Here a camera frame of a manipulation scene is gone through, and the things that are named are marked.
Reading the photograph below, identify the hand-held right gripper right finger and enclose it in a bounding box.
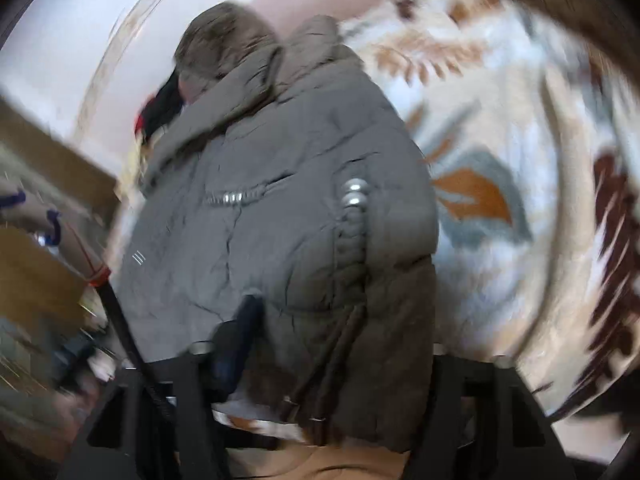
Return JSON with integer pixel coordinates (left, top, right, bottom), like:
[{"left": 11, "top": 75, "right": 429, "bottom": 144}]
[{"left": 405, "top": 342, "right": 576, "bottom": 480}]

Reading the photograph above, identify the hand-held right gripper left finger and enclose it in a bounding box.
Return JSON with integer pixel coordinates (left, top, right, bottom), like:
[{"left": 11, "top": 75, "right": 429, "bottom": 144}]
[{"left": 62, "top": 296, "right": 263, "bottom": 480}]

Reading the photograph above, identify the grey quilted jacket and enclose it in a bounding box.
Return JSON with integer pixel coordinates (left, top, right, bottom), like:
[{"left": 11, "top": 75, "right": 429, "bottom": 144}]
[{"left": 112, "top": 2, "right": 441, "bottom": 456}]

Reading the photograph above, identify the yellow printed cloth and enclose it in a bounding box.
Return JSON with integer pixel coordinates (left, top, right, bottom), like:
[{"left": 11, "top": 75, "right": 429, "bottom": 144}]
[{"left": 117, "top": 135, "right": 151, "bottom": 196}]

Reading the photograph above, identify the black garment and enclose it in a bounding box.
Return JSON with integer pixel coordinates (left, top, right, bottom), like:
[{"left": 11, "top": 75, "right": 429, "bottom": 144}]
[{"left": 142, "top": 72, "right": 183, "bottom": 141}]

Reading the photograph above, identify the leaf print blanket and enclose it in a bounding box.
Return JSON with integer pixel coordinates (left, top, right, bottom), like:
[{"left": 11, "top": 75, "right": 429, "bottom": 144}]
[{"left": 345, "top": 0, "right": 640, "bottom": 421}]

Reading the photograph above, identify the black cable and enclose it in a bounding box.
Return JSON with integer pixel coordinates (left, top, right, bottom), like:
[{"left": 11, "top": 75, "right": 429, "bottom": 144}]
[{"left": 95, "top": 272, "right": 178, "bottom": 421}]

